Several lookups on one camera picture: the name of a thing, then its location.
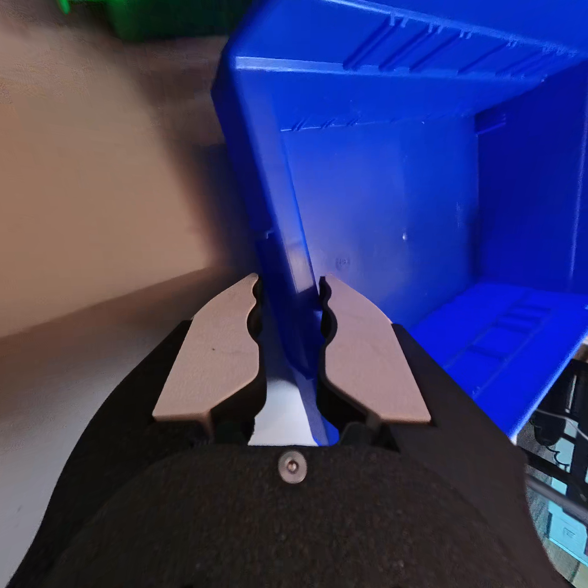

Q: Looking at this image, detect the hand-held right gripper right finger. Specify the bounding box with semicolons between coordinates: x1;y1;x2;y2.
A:
317;275;432;435

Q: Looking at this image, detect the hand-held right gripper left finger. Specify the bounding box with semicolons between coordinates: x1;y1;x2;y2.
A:
152;273;268;437

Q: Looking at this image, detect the blue plastic bin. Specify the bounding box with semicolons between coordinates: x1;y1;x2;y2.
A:
211;0;588;448

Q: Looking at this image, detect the grey desk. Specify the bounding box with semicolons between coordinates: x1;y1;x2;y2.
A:
0;9;329;584

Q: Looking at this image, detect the green plastic bin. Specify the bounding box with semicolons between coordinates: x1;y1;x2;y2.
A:
55;0;258;42

